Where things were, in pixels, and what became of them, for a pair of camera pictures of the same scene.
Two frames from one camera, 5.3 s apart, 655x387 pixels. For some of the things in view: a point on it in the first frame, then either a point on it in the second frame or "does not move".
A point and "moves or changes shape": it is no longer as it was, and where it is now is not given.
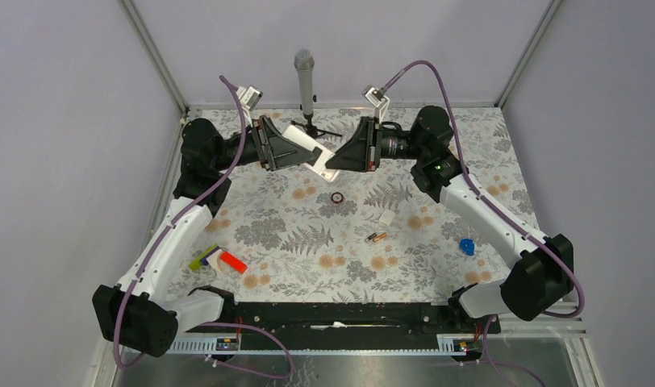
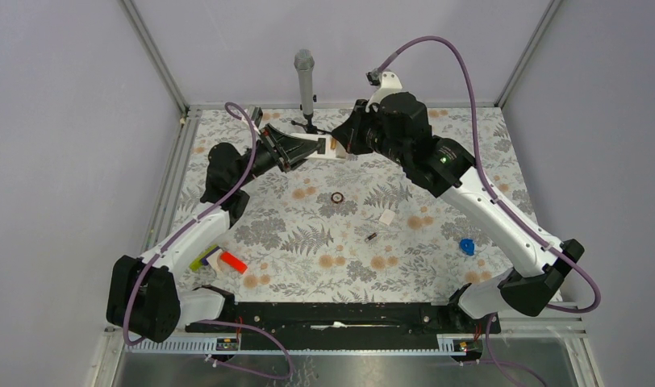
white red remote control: x=305 y=140 moves or changes shape
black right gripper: x=355 y=155 → x=347 y=132
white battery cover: x=387 y=216 does not move
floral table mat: x=291 y=236 does not move
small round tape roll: x=336 y=197 does not move
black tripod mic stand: x=312 y=131 does not move
